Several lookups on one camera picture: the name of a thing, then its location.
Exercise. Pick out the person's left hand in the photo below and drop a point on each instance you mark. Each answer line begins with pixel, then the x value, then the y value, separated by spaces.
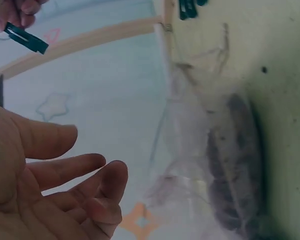
pixel 20 190

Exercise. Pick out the person's left thumb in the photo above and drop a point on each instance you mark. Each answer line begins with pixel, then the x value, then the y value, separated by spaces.
pixel 45 140

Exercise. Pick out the person's right hand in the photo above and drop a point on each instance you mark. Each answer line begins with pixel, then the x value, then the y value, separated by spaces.
pixel 12 10

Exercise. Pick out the dark green clip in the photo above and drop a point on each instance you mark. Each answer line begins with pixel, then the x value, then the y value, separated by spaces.
pixel 202 2
pixel 27 40
pixel 188 10

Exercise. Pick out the person's right fingers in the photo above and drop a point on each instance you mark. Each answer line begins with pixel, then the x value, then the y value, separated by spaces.
pixel 20 12

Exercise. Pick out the dark grey clump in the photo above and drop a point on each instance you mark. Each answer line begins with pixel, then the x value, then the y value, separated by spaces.
pixel 236 160

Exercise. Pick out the clear plastic bag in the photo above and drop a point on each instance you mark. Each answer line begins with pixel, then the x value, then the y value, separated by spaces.
pixel 187 140

